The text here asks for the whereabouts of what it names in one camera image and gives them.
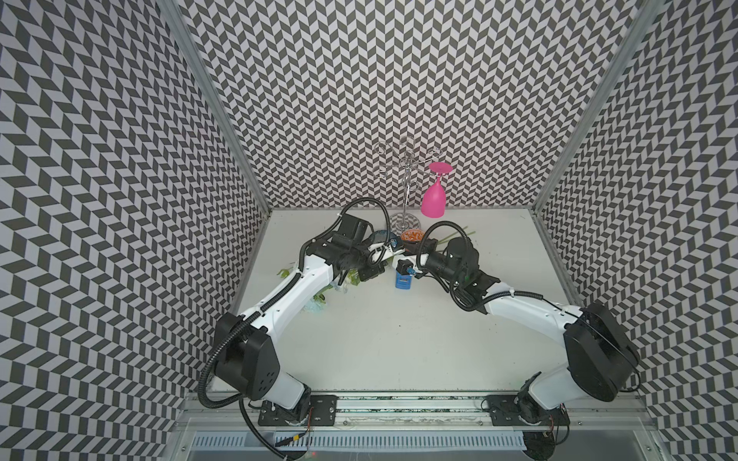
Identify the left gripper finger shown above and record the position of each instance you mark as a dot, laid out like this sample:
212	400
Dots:
370	272
385	237

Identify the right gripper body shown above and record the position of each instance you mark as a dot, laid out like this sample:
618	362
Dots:
436	262

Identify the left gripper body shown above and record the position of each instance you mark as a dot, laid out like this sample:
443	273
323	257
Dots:
362	255

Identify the blue tape dispenser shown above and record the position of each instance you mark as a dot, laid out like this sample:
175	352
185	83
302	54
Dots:
403	282

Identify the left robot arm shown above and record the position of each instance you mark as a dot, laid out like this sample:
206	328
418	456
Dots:
244	363

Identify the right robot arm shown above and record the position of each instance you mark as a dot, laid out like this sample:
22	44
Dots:
600	358

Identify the orange patterned bowl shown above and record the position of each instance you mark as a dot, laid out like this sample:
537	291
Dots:
412	235

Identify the pink plastic wine glass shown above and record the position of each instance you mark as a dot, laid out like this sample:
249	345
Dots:
434	200

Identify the chrome glass holder stand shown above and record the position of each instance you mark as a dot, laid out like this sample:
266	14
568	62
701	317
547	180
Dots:
398	167

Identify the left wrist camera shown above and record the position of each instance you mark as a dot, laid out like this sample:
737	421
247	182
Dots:
382	251

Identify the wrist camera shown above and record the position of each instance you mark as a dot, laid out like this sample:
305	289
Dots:
408	266
382	251

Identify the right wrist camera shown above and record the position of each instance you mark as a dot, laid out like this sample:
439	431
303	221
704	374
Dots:
408	266

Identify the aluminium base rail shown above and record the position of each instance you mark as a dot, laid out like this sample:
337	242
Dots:
437	425

